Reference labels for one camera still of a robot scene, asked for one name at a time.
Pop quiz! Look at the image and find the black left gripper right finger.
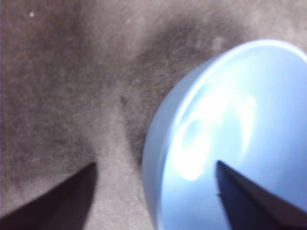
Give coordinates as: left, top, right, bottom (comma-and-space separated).
215, 160, 307, 230

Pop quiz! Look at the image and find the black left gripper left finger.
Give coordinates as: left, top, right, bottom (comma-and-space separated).
0, 162, 98, 230

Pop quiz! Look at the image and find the blue ribbed bowl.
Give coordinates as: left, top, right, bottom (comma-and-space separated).
141, 39, 307, 230

